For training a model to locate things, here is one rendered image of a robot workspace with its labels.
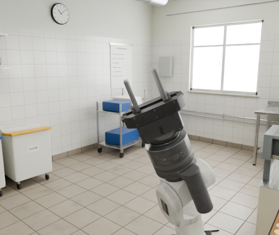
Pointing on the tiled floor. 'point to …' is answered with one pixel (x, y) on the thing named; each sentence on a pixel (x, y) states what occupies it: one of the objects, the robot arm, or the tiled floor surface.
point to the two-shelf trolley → (120, 130)
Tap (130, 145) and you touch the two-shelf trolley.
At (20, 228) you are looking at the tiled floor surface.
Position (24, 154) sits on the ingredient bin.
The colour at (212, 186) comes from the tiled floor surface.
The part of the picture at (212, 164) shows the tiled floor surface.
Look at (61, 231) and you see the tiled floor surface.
